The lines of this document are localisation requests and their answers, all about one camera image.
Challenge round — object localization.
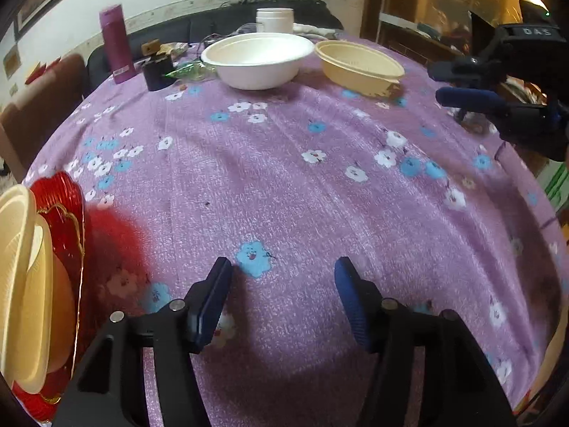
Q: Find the large white bowl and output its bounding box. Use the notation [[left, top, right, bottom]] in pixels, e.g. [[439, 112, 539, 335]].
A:
[[201, 32, 314, 90]]

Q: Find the brown chair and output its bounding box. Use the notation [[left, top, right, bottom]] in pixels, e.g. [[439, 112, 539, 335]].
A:
[[0, 53, 90, 183]]

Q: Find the purple thermos bottle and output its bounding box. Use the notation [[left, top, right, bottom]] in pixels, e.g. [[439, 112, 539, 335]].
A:
[[99, 4, 138, 85]]

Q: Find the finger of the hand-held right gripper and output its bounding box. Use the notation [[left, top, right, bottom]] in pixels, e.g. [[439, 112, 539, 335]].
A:
[[428, 53, 504, 86], [435, 87, 508, 121]]

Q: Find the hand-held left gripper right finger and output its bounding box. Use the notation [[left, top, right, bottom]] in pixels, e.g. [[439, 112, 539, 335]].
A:
[[334, 257, 519, 427]]

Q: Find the black garment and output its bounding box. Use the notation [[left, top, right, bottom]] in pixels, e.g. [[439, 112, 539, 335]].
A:
[[231, 0, 332, 12]]

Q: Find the red plate gold print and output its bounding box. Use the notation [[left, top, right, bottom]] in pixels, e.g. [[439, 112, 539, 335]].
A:
[[11, 171, 92, 423]]

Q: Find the black jar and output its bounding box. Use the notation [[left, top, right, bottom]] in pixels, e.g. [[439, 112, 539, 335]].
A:
[[143, 52, 175, 92]]

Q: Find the green white carton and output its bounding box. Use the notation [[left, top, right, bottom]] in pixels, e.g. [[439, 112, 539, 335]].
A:
[[536, 160, 569, 221]]

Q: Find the white cloth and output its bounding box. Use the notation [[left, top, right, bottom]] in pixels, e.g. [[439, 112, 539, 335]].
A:
[[293, 22, 345, 39]]

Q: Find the green wrapper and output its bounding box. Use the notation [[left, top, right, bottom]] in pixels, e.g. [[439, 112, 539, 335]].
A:
[[166, 60, 217, 82]]

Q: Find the white plastic jar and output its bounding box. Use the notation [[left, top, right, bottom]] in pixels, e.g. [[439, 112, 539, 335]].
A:
[[255, 7, 295, 35]]

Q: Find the small white bowl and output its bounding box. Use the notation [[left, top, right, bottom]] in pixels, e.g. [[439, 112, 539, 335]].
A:
[[24, 221, 77, 396]]

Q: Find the purple floral tablecloth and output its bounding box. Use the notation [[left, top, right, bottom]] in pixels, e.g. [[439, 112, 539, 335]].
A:
[[22, 31, 569, 427]]

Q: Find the black sofa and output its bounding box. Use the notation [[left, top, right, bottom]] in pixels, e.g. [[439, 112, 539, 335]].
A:
[[86, 0, 344, 90]]

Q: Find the cream bowl patterned rim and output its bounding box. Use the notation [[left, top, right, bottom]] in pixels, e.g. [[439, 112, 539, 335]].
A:
[[315, 39, 406, 99]]

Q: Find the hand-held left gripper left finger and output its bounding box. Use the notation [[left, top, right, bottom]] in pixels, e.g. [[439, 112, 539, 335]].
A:
[[52, 257, 233, 427]]

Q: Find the small framed wall picture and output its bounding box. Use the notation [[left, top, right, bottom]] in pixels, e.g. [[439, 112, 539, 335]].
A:
[[2, 49, 21, 79]]

